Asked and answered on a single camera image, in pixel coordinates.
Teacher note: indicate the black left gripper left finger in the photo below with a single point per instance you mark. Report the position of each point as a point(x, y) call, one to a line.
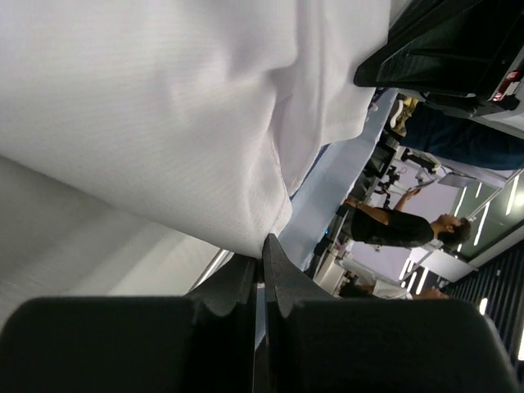
point(200, 342)

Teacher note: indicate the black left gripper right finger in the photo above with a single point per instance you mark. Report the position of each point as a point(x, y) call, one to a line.
point(318, 343)

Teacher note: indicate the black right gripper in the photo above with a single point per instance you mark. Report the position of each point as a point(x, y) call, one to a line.
point(457, 55)

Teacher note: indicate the white t shirt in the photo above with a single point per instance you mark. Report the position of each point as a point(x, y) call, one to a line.
point(204, 116)

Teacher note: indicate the person in blue jeans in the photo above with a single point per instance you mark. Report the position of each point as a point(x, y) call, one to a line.
point(425, 129)

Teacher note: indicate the person in black shirt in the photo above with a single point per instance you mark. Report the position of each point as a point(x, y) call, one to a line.
point(378, 226)

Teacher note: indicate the aluminium front rail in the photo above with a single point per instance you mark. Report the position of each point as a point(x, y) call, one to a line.
point(221, 266)

